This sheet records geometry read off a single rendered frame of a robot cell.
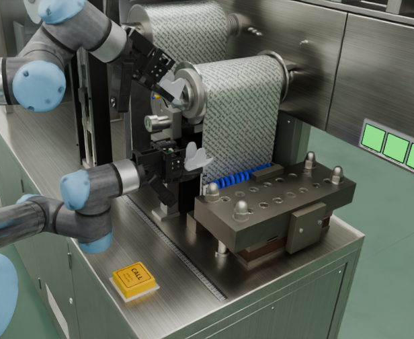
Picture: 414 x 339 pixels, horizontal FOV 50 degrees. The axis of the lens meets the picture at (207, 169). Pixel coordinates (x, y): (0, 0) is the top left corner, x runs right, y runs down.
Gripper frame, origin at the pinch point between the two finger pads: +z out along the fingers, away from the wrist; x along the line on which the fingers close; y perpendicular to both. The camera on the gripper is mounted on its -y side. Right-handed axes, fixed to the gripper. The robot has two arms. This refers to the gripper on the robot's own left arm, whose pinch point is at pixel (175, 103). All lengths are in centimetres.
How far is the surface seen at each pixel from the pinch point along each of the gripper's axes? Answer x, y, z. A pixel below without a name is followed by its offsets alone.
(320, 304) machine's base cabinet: -31, -22, 55
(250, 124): -5.4, 6.7, 19.2
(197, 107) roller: -4.3, 2.1, 2.6
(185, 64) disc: 2.5, 8.8, -1.8
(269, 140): -5.5, 6.7, 28.6
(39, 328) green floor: 69, -112, 59
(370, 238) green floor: 31, 5, 201
